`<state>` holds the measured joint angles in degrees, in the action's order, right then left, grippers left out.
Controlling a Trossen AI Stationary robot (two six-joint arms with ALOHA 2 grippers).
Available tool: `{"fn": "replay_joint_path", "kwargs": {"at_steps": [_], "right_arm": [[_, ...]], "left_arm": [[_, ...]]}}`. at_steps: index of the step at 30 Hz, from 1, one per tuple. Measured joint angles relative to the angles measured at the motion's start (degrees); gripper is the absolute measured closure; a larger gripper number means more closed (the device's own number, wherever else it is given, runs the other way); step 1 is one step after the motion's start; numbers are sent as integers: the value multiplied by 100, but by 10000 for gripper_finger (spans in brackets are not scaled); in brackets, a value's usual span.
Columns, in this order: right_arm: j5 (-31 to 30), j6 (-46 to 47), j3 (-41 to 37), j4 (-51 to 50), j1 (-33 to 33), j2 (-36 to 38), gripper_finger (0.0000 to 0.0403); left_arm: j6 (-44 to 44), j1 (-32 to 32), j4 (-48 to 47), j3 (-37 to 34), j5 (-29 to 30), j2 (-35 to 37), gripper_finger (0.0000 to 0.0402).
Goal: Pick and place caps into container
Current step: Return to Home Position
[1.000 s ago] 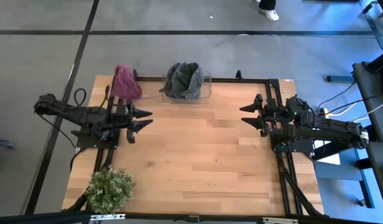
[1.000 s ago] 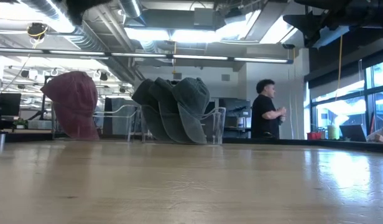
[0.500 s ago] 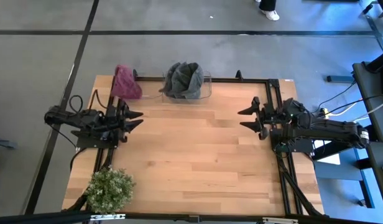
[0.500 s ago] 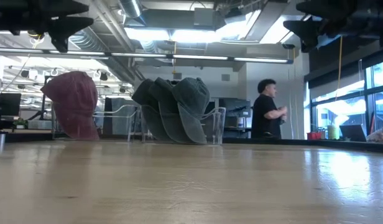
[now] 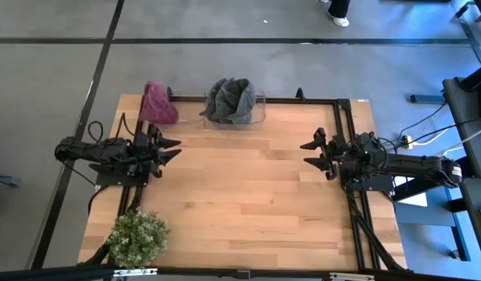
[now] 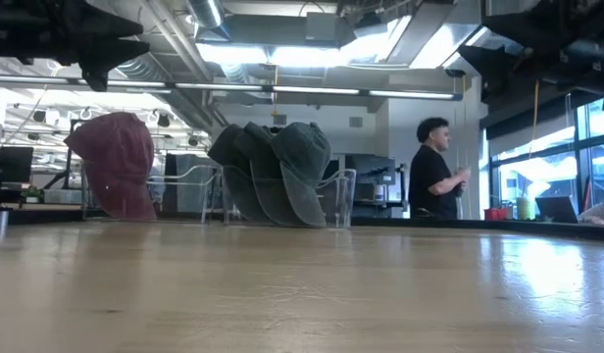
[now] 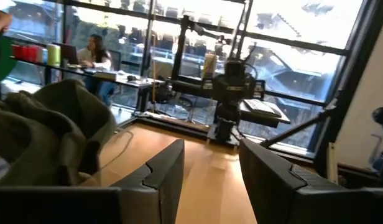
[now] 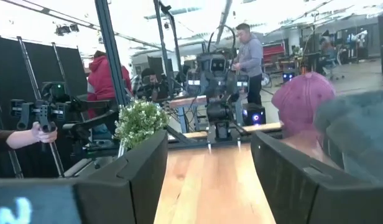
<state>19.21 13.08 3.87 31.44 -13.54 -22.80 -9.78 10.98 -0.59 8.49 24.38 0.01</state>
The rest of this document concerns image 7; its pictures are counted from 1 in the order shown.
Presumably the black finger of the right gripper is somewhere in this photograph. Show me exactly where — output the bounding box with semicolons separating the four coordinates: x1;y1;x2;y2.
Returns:
202;79;215;100
254;79;267;101

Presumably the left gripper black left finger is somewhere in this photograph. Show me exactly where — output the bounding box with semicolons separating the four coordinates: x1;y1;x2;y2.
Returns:
112;138;186;224

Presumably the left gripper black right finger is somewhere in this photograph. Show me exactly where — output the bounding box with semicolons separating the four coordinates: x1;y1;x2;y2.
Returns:
239;138;346;224

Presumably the dark green knit cap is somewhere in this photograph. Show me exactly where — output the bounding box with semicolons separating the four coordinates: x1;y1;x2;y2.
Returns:
0;91;101;187

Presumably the red container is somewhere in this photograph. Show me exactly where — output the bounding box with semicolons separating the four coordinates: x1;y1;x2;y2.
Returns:
11;44;40;63

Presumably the grey keyboard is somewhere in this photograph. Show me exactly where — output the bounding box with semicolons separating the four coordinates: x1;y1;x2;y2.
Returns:
243;98;283;118

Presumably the beige bottle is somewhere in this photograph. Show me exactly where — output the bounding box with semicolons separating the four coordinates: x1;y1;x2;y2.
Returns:
203;53;218;80

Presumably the long black desk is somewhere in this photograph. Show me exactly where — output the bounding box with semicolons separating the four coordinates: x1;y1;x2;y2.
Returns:
9;55;163;113

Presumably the white box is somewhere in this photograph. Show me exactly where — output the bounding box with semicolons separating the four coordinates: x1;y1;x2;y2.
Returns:
93;70;118;82

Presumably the seated person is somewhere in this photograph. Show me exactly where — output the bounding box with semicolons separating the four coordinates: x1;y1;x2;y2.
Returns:
76;34;116;106

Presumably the dark laptop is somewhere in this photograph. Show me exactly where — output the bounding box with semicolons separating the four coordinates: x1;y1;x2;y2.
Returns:
60;43;80;66

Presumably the pale green cup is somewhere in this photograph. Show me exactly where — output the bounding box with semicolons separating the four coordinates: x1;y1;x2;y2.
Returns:
47;44;62;67

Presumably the white cup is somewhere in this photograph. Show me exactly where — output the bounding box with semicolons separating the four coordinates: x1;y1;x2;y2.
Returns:
35;46;45;64

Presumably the green round object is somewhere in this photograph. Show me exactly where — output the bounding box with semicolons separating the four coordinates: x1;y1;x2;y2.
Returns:
0;35;19;82

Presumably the standing person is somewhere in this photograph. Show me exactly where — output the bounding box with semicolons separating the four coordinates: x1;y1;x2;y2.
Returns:
0;9;14;100

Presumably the black aluminium table rail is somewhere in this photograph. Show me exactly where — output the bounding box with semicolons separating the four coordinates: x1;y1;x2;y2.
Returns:
129;112;242;147

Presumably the black camera frame post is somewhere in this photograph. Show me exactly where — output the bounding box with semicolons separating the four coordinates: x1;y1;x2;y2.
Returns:
170;14;233;81

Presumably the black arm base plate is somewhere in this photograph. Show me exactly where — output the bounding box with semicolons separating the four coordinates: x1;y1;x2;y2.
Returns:
206;130;242;147

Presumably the black diagonal frame strut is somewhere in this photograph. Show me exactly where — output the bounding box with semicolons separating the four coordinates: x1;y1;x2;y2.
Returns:
259;107;338;149

